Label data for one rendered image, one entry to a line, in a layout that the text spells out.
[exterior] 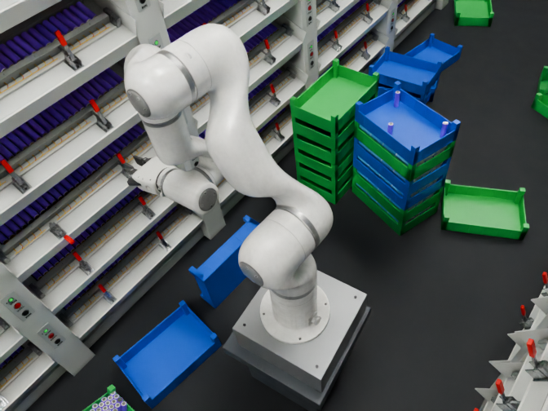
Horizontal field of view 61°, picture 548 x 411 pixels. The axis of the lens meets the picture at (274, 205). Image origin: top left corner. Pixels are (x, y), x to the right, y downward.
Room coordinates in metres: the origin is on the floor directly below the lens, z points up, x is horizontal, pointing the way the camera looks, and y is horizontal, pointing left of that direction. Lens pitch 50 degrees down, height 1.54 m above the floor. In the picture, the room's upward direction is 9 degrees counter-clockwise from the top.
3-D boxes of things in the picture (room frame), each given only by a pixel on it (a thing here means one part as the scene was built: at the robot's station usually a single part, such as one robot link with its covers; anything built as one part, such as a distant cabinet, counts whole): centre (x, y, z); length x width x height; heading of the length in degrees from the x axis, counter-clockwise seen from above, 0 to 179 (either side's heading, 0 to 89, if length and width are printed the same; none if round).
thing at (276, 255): (0.56, 0.01, 0.69); 0.19 x 0.12 x 0.24; 132
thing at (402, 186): (1.21, -0.50, 0.28); 0.30 x 0.20 x 0.08; 26
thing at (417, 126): (1.21, -0.50, 0.44); 0.30 x 0.20 x 0.08; 26
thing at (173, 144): (0.85, 0.19, 0.78); 0.16 x 0.09 x 0.30; 135
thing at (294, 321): (0.58, -0.01, 0.48); 0.19 x 0.19 x 0.18
